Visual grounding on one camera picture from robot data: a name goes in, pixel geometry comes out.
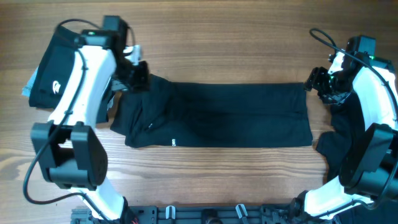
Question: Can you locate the folded black shirt with logo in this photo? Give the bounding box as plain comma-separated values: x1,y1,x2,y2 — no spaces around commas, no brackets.
28,25,118,124

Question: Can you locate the folded grey garment underneath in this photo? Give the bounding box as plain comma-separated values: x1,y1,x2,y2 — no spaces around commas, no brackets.
21,68,38,97

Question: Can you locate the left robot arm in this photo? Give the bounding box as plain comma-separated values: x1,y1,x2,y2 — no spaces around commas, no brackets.
30,16,150,223

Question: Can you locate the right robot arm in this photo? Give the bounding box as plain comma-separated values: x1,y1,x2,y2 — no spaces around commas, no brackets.
289,35,397,223

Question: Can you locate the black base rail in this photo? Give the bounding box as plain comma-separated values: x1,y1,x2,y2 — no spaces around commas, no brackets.
70,203,336,224

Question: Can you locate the left black cable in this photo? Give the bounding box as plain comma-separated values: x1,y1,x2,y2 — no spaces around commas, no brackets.
22,18,137,222

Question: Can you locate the pile of black clothes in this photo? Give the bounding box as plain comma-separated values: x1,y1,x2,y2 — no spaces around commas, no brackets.
316,93,397,224

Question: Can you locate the black polo shirt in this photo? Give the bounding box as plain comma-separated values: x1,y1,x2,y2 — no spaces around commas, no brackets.
111,76,313,148

